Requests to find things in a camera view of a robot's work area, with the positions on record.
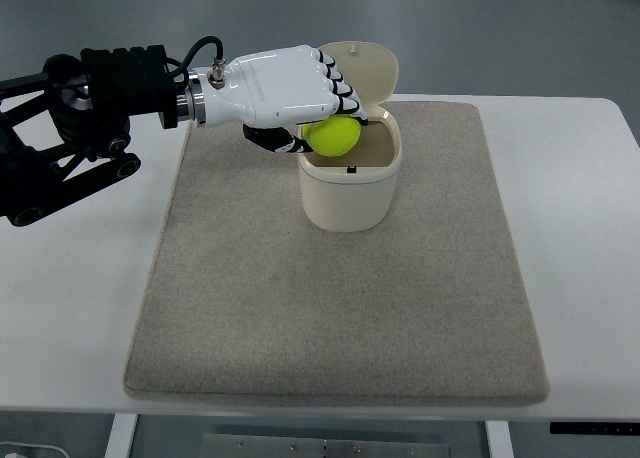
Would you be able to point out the cream plastic bin with lid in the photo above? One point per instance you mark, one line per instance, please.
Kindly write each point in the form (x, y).
(353, 192)

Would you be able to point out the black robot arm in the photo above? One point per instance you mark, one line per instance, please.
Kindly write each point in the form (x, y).
(90, 100)

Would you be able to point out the beige felt mat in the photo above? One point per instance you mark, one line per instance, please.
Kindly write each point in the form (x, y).
(248, 300)

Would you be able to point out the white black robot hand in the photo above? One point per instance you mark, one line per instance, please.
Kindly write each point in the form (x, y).
(267, 92)

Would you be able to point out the yellow tennis ball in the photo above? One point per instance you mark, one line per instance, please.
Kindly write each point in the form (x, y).
(332, 137)

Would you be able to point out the white table leg left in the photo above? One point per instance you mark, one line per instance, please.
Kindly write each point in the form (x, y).
(121, 436)

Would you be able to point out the black table control panel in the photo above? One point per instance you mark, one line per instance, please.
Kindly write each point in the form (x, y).
(595, 428)

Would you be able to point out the white device on floor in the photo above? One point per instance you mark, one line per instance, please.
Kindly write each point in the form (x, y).
(28, 450)

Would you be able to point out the white table leg right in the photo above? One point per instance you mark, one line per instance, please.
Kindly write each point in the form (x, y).
(499, 439)

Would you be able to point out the white table leg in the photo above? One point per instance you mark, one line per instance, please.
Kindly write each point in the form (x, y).
(499, 439)
(121, 436)

